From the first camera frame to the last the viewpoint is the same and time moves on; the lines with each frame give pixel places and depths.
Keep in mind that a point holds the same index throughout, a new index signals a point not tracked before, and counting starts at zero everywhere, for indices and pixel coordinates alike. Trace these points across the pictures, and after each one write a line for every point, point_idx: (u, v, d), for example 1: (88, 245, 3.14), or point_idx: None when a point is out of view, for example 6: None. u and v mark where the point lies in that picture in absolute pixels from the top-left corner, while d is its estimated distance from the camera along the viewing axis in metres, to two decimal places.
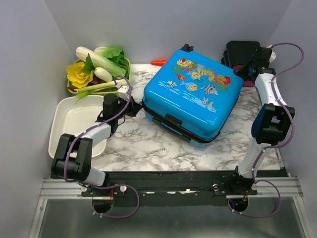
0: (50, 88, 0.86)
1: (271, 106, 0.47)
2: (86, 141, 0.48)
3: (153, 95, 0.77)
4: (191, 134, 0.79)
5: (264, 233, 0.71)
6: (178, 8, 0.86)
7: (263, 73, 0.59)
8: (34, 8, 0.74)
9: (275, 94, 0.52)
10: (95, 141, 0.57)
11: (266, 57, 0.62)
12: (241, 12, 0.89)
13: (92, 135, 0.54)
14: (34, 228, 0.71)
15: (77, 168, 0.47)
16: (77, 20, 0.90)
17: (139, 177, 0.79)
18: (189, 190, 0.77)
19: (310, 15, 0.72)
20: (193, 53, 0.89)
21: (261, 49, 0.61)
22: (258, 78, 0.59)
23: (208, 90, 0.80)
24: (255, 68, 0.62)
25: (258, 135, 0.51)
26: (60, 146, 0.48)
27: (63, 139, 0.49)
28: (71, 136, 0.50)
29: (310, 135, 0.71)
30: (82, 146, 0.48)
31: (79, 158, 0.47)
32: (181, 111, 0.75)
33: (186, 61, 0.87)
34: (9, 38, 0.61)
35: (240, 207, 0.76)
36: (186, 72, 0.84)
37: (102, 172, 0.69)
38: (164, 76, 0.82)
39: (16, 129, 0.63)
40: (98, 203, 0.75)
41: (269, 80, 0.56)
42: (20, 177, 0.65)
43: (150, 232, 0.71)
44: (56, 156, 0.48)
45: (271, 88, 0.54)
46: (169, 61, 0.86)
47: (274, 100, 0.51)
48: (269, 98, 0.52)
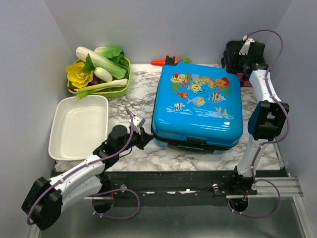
0: (50, 88, 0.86)
1: (265, 103, 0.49)
2: (55, 198, 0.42)
3: (166, 123, 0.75)
4: (215, 146, 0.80)
5: (264, 233, 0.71)
6: (178, 8, 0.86)
7: (258, 70, 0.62)
8: (34, 8, 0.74)
9: (270, 91, 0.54)
10: (79, 182, 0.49)
11: (258, 53, 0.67)
12: (241, 13, 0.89)
13: (72, 182, 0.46)
14: (34, 228, 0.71)
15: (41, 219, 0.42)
16: (78, 20, 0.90)
17: (139, 178, 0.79)
18: (189, 190, 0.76)
19: (310, 15, 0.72)
20: (180, 65, 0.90)
21: (254, 44, 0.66)
22: (253, 75, 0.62)
23: (216, 99, 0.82)
24: (249, 64, 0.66)
25: (255, 131, 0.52)
26: (32, 190, 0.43)
27: (36, 185, 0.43)
28: (46, 182, 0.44)
29: (310, 135, 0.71)
30: (50, 202, 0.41)
31: (43, 210, 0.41)
32: (201, 130, 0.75)
33: (179, 76, 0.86)
34: (9, 38, 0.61)
35: (240, 207, 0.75)
36: (186, 89, 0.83)
37: (99, 184, 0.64)
38: (168, 100, 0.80)
39: (16, 128, 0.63)
40: (98, 203, 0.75)
41: (263, 77, 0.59)
42: (20, 177, 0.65)
43: (150, 232, 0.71)
44: (26, 201, 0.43)
45: (265, 84, 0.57)
46: (162, 81, 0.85)
47: (269, 97, 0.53)
48: (264, 95, 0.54)
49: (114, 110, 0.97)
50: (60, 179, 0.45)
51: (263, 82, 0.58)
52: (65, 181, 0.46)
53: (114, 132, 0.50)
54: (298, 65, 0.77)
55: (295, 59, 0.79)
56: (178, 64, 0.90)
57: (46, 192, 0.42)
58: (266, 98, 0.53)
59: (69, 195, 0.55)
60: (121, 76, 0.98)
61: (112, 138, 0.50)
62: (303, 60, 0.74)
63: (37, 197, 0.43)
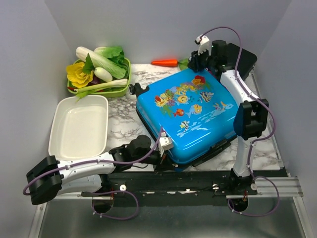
0: (50, 88, 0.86)
1: (246, 103, 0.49)
2: (54, 181, 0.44)
3: (185, 148, 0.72)
4: (230, 138, 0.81)
5: (264, 233, 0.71)
6: (179, 8, 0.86)
7: (227, 72, 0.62)
8: (34, 8, 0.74)
9: (245, 90, 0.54)
10: (84, 175, 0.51)
11: (223, 53, 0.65)
12: (241, 12, 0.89)
13: (77, 172, 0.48)
14: (34, 228, 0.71)
15: (34, 194, 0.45)
16: (77, 20, 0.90)
17: (139, 178, 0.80)
18: (189, 191, 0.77)
19: (310, 14, 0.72)
20: (153, 85, 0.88)
21: (217, 45, 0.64)
22: (223, 77, 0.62)
23: (207, 98, 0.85)
24: (216, 67, 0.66)
25: (242, 131, 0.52)
26: (41, 164, 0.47)
27: (46, 161, 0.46)
28: (55, 162, 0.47)
29: (310, 135, 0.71)
30: (48, 183, 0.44)
31: (39, 188, 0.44)
32: (217, 132, 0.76)
33: (161, 98, 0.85)
34: (9, 38, 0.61)
35: (240, 207, 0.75)
36: (177, 106, 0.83)
37: (99, 185, 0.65)
38: (172, 126, 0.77)
39: (15, 128, 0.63)
40: (98, 203, 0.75)
41: (234, 77, 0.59)
42: (20, 177, 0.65)
43: (150, 232, 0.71)
44: (33, 171, 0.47)
45: (238, 84, 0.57)
46: (149, 111, 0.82)
47: (246, 96, 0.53)
48: (241, 95, 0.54)
49: (114, 110, 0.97)
50: (67, 165, 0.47)
51: (236, 82, 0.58)
52: (71, 169, 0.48)
53: (136, 141, 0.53)
54: (298, 64, 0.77)
55: (295, 59, 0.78)
56: (150, 87, 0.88)
57: (51, 171, 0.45)
58: (243, 97, 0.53)
59: (69, 183, 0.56)
60: (121, 76, 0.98)
61: (132, 146, 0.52)
62: (303, 60, 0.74)
63: (42, 172, 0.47)
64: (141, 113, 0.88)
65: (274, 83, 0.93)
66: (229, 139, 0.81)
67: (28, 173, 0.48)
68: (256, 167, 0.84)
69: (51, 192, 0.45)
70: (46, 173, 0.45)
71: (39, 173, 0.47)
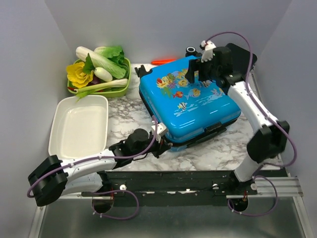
0: (50, 88, 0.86)
1: (266, 130, 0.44)
2: (59, 180, 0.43)
3: (182, 128, 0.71)
4: (226, 123, 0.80)
5: (264, 233, 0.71)
6: (179, 9, 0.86)
7: (237, 85, 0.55)
8: (34, 8, 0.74)
9: (262, 111, 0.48)
10: (88, 172, 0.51)
11: (228, 61, 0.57)
12: (241, 13, 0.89)
13: (80, 169, 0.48)
14: (34, 228, 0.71)
15: (40, 195, 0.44)
16: (77, 20, 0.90)
17: (139, 177, 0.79)
18: (189, 190, 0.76)
19: (310, 15, 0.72)
20: (155, 67, 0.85)
21: (221, 53, 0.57)
22: (233, 91, 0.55)
23: (207, 83, 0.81)
24: (223, 78, 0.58)
25: (258, 156, 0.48)
26: (43, 164, 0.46)
27: (49, 160, 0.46)
28: (58, 161, 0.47)
29: (309, 135, 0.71)
30: (54, 181, 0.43)
31: (45, 188, 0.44)
32: (214, 116, 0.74)
33: (163, 80, 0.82)
34: (9, 39, 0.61)
35: (240, 207, 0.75)
36: (178, 88, 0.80)
37: (100, 183, 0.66)
38: (170, 107, 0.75)
39: (16, 129, 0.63)
40: (98, 203, 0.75)
41: (246, 93, 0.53)
42: (20, 177, 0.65)
43: (150, 232, 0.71)
44: (35, 172, 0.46)
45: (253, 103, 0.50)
46: (149, 92, 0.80)
47: (264, 119, 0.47)
48: (257, 116, 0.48)
49: (114, 110, 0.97)
50: (70, 163, 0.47)
51: (249, 99, 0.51)
52: (75, 167, 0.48)
53: (133, 135, 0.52)
54: (298, 65, 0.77)
55: (295, 59, 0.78)
56: (153, 70, 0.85)
57: (55, 170, 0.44)
58: (261, 119, 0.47)
59: (72, 182, 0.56)
60: (121, 76, 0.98)
61: (131, 141, 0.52)
62: (303, 60, 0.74)
63: (45, 172, 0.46)
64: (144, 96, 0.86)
65: (274, 83, 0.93)
66: (225, 123, 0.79)
67: (30, 175, 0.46)
68: None
69: (56, 191, 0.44)
70: (50, 172, 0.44)
71: (41, 174, 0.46)
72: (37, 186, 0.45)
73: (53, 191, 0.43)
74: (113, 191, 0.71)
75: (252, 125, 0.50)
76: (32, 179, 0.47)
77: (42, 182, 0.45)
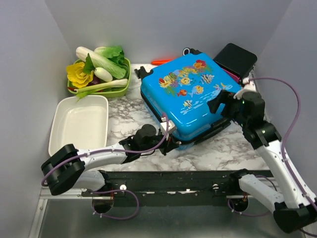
0: (50, 88, 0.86)
1: (303, 210, 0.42)
2: (76, 168, 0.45)
3: (189, 125, 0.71)
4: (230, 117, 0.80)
5: (264, 233, 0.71)
6: (179, 9, 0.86)
7: (270, 145, 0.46)
8: (34, 8, 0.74)
9: (299, 186, 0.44)
10: (100, 164, 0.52)
11: (260, 113, 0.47)
12: (241, 13, 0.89)
13: (95, 159, 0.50)
14: (34, 228, 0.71)
15: (55, 182, 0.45)
16: (77, 20, 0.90)
17: (138, 178, 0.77)
18: (189, 191, 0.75)
19: (310, 15, 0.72)
20: (156, 68, 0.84)
21: (253, 105, 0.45)
22: (264, 152, 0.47)
23: (208, 80, 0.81)
24: (253, 132, 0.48)
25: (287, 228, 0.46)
26: (60, 152, 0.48)
27: (66, 149, 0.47)
28: (75, 150, 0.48)
29: (310, 135, 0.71)
30: (71, 168, 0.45)
31: (61, 175, 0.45)
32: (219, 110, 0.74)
33: (165, 80, 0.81)
34: (9, 38, 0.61)
35: (240, 207, 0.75)
36: (181, 87, 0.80)
37: (103, 180, 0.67)
38: (175, 106, 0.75)
39: (16, 128, 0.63)
40: (98, 203, 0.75)
41: (281, 157, 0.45)
42: (20, 177, 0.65)
43: (150, 232, 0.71)
44: (51, 160, 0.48)
45: (289, 172, 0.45)
46: (153, 92, 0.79)
47: (301, 195, 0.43)
48: (293, 191, 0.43)
49: (114, 110, 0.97)
50: (87, 152, 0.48)
51: (285, 167, 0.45)
52: (90, 156, 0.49)
53: (142, 131, 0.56)
54: (298, 65, 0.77)
55: (296, 58, 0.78)
56: (153, 70, 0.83)
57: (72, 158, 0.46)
58: (298, 197, 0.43)
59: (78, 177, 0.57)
60: (121, 76, 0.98)
61: (139, 136, 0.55)
62: (303, 60, 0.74)
63: (60, 161, 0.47)
64: (147, 97, 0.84)
65: (274, 83, 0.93)
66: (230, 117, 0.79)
67: (47, 162, 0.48)
68: (256, 167, 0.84)
69: (72, 179, 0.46)
70: (67, 160, 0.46)
71: (57, 162, 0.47)
72: (52, 174, 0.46)
73: (69, 179, 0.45)
74: (112, 191, 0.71)
75: (284, 194, 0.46)
76: (48, 166, 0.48)
77: (56, 170, 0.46)
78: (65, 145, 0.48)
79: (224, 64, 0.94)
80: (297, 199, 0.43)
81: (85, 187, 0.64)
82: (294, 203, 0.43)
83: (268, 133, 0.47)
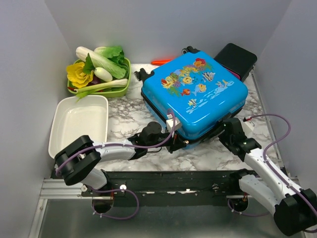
0: (50, 88, 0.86)
1: (290, 199, 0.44)
2: (93, 157, 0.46)
3: (197, 124, 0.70)
4: (234, 113, 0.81)
5: (264, 233, 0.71)
6: (178, 9, 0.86)
7: (252, 151, 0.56)
8: (34, 8, 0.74)
9: (283, 179, 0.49)
10: (111, 157, 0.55)
11: (239, 130, 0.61)
12: (241, 13, 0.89)
13: (109, 151, 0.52)
14: (34, 228, 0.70)
15: (69, 172, 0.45)
16: (77, 21, 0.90)
17: (139, 178, 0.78)
18: (189, 190, 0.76)
19: (310, 14, 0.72)
20: (157, 69, 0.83)
21: (231, 123, 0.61)
22: (249, 158, 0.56)
23: (210, 77, 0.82)
24: (237, 145, 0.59)
25: (290, 231, 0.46)
26: (75, 143, 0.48)
27: (81, 140, 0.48)
28: (89, 141, 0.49)
29: (310, 135, 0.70)
30: (88, 158, 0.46)
31: (77, 164, 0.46)
32: (224, 106, 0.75)
33: (167, 80, 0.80)
34: (9, 38, 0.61)
35: (240, 207, 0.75)
36: (183, 86, 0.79)
37: (104, 178, 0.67)
38: (181, 105, 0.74)
39: (16, 128, 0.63)
40: (98, 203, 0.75)
41: (263, 160, 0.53)
42: (20, 177, 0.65)
43: (150, 232, 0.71)
44: (65, 150, 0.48)
45: (270, 168, 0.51)
46: (157, 93, 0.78)
47: (286, 187, 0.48)
48: (279, 184, 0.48)
49: (114, 110, 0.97)
50: (102, 144, 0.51)
51: (266, 165, 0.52)
52: (104, 148, 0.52)
53: (148, 129, 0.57)
54: (298, 64, 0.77)
55: (296, 58, 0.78)
56: (154, 71, 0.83)
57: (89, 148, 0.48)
58: (283, 188, 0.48)
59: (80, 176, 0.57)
60: (121, 76, 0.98)
61: (145, 134, 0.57)
62: (303, 60, 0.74)
63: (75, 152, 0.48)
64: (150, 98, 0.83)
65: (274, 83, 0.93)
66: (234, 112, 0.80)
67: (61, 152, 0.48)
68: None
69: (87, 170, 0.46)
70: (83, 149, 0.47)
71: (72, 152, 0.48)
72: (67, 165, 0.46)
73: (85, 168, 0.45)
74: (107, 191, 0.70)
75: (275, 194, 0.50)
76: (60, 157, 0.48)
77: (71, 161, 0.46)
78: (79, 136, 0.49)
79: (225, 64, 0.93)
80: (283, 190, 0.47)
81: (89, 183, 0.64)
82: (282, 195, 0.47)
83: (249, 143, 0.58)
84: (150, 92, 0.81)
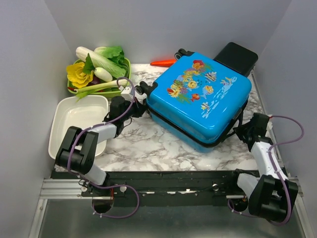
0: (50, 88, 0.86)
1: (269, 178, 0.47)
2: (92, 135, 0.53)
3: (216, 126, 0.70)
4: (243, 106, 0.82)
5: (263, 233, 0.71)
6: (179, 9, 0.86)
7: (260, 143, 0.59)
8: (34, 8, 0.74)
9: (274, 166, 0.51)
10: (100, 137, 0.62)
11: (262, 125, 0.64)
12: (241, 12, 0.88)
13: (98, 131, 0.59)
14: (34, 229, 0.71)
15: (80, 160, 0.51)
16: (77, 21, 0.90)
17: (139, 177, 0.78)
18: (189, 191, 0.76)
19: (310, 15, 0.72)
20: (159, 80, 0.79)
21: (258, 116, 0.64)
22: (255, 146, 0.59)
23: (213, 77, 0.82)
24: (251, 135, 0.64)
25: (256, 211, 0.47)
26: (67, 138, 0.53)
27: (71, 131, 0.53)
28: (79, 129, 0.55)
29: (309, 135, 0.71)
30: (88, 139, 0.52)
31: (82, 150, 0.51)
32: (235, 103, 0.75)
33: (173, 89, 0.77)
34: (9, 39, 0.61)
35: (240, 207, 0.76)
36: (191, 91, 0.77)
37: (103, 172, 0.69)
38: (195, 111, 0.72)
39: (16, 129, 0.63)
40: (98, 203, 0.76)
41: (266, 149, 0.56)
42: (20, 177, 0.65)
43: (150, 232, 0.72)
44: (62, 147, 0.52)
45: (268, 157, 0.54)
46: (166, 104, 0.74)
47: (273, 172, 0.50)
48: (268, 168, 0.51)
49: None
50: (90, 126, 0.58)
51: (267, 154, 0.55)
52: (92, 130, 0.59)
53: (115, 103, 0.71)
54: (297, 64, 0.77)
55: (295, 58, 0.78)
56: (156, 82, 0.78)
57: (81, 134, 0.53)
58: (270, 171, 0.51)
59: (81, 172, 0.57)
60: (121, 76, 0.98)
61: (115, 107, 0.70)
62: (303, 60, 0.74)
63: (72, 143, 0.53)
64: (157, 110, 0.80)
65: (274, 83, 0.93)
66: (242, 106, 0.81)
67: (60, 151, 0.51)
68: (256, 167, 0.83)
69: (92, 150, 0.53)
70: (79, 135, 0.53)
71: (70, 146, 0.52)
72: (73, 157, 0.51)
73: (90, 148, 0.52)
74: (113, 186, 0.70)
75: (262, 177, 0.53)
76: (61, 155, 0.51)
77: (74, 153, 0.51)
78: (67, 130, 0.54)
79: (225, 63, 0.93)
80: (268, 173, 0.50)
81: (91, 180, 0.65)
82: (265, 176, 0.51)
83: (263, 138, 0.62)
84: (158, 104, 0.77)
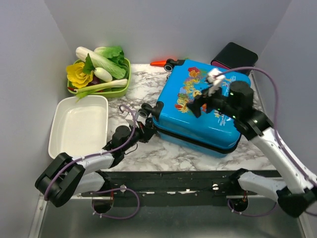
0: (50, 88, 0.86)
1: (309, 194, 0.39)
2: (77, 170, 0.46)
3: (234, 132, 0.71)
4: None
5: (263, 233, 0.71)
6: (179, 9, 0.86)
7: (265, 135, 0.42)
8: (34, 9, 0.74)
9: (302, 169, 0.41)
10: (91, 168, 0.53)
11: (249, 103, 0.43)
12: (241, 12, 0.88)
13: (90, 162, 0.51)
14: (34, 229, 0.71)
15: (57, 193, 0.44)
16: (77, 21, 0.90)
17: (139, 178, 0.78)
18: (189, 191, 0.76)
19: (310, 16, 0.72)
20: (162, 98, 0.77)
21: (243, 95, 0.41)
22: (260, 143, 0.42)
23: None
24: (245, 124, 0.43)
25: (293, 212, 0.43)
26: (54, 164, 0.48)
27: (60, 157, 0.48)
28: (69, 158, 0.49)
29: (309, 135, 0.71)
30: (73, 172, 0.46)
31: (62, 184, 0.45)
32: None
33: (180, 103, 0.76)
34: (9, 40, 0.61)
35: (241, 207, 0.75)
36: None
37: (101, 179, 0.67)
38: (212, 121, 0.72)
39: (16, 128, 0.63)
40: (98, 203, 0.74)
41: (278, 144, 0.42)
42: (20, 177, 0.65)
43: (150, 232, 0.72)
44: (45, 173, 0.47)
45: (288, 156, 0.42)
46: (179, 122, 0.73)
47: (304, 180, 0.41)
48: (296, 176, 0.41)
49: (114, 110, 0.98)
50: (81, 157, 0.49)
51: (282, 151, 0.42)
52: (84, 160, 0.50)
53: (117, 133, 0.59)
54: (298, 65, 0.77)
55: (295, 58, 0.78)
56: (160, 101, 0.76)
57: (69, 164, 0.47)
58: (301, 181, 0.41)
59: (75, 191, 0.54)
60: (121, 76, 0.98)
61: (116, 139, 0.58)
62: (303, 61, 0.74)
63: (55, 172, 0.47)
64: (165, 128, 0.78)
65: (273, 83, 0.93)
66: None
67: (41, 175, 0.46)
68: (256, 167, 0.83)
69: (74, 185, 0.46)
70: (66, 165, 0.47)
71: (53, 173, 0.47)
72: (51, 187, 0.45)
73: (72, 184, 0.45)
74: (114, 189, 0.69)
75: (286, 182, 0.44)
76: (42, 181, 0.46)
77: (54, 183, 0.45)
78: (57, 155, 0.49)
79: (225, 63, 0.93)
80: (301, 184, 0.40)
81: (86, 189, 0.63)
82: (298, 188, 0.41)
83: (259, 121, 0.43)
84: (169, 123, 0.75)
